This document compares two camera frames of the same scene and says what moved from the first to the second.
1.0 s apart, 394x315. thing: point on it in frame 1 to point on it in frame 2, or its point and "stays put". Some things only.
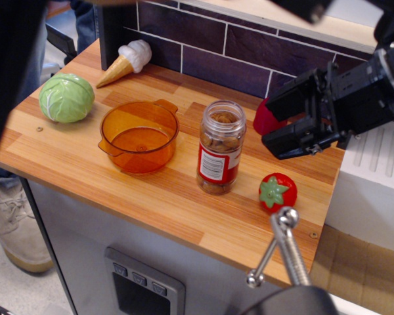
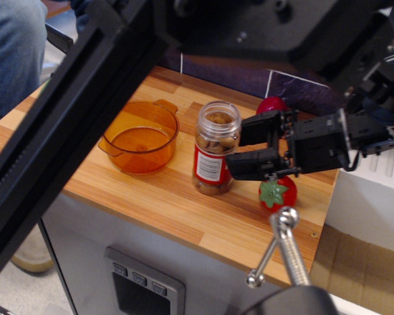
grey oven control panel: [141, 289] stays put
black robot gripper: [350, 96] to [320, 144]
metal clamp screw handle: [282, 223] stays put
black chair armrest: [64, 42] stays put
